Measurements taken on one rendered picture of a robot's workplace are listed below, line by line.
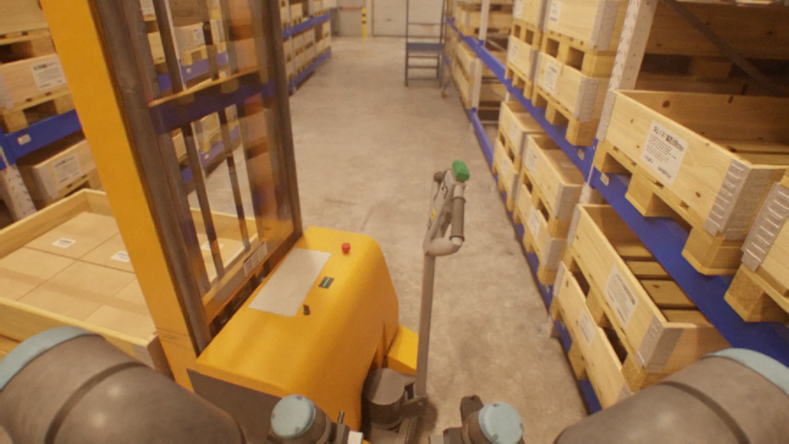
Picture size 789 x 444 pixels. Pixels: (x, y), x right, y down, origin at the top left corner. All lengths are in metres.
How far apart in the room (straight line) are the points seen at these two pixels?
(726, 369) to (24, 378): 0.70
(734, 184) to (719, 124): 0.92
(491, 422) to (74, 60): 1.20
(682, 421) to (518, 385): 2.01
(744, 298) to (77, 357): 1.33
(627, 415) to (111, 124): 1.10
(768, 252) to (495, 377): 1.57
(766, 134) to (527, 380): 1.65
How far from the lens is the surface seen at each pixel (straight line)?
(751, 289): 1.31
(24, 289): 2.29
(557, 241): 2.48
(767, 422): 0.53
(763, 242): 1.27
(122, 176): 1.19
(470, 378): 2.42
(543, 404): 2.42
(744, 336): 1.42
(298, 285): 1.56
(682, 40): 2.32
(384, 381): 1.82
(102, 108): 1.14
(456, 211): 1.11
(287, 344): 1.38
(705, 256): 1.43
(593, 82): 2.16
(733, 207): 1.34
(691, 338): 1.65
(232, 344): 1.42
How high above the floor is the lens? 1.89
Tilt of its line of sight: 28 degrees down
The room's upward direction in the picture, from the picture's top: 1 degrees clockwise
